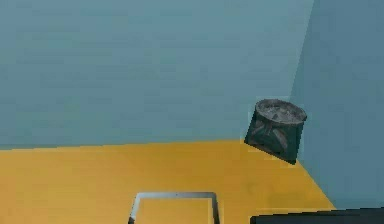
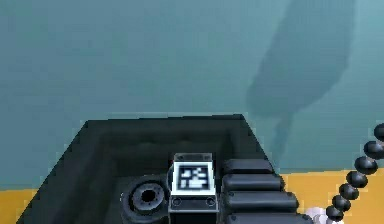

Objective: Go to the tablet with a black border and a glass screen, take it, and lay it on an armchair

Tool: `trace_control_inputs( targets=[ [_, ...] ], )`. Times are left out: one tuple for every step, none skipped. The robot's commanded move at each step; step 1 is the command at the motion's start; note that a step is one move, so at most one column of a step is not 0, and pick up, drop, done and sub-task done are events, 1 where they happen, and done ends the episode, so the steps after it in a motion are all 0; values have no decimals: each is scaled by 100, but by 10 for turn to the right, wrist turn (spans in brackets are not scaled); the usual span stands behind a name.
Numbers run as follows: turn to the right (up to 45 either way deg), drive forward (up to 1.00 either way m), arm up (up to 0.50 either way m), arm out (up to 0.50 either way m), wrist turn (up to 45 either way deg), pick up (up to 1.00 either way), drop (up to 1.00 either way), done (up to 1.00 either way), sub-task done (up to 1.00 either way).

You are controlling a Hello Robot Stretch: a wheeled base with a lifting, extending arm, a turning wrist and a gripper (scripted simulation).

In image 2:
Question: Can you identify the black beaded lamp post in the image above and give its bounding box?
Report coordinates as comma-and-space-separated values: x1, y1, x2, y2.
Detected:
304, 122, 384, 224

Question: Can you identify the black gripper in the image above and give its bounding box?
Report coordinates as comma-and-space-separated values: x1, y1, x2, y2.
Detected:
119, 173, 174, 224

